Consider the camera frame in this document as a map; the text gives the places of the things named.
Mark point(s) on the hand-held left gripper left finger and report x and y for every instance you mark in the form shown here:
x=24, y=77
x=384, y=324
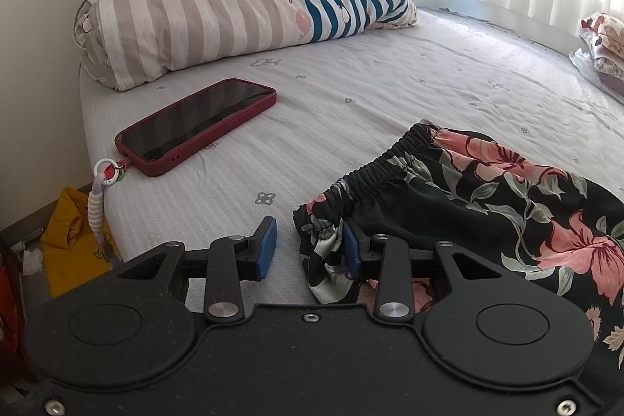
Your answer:
x=265, y=250

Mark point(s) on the striped rolled blanket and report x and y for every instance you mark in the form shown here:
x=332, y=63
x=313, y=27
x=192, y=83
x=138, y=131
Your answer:
x=195, y=21

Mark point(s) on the bed with white patterned sheet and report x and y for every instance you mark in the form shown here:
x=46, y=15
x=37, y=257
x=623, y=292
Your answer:
x=390, y=75

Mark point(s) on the yellow cloth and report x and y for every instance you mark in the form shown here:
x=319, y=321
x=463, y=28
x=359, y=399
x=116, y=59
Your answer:
x=73, y=250

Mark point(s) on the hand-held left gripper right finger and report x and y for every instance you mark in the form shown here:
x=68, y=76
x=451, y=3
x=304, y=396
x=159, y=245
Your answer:
x=351, y=250

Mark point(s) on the floral pillow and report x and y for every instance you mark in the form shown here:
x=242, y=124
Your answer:
x=607, y=31

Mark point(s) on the black floral pants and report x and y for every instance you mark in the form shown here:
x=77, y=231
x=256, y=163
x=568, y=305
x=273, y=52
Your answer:
x=438, y=201

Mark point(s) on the red object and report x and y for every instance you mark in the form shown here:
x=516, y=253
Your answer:
x=9, y=313

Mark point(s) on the smartphone in red case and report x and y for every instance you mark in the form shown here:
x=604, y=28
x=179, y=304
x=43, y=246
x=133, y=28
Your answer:
x=195, y=126

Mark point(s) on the white pillow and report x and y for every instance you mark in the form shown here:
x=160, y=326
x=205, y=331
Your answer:
x=592, y=67

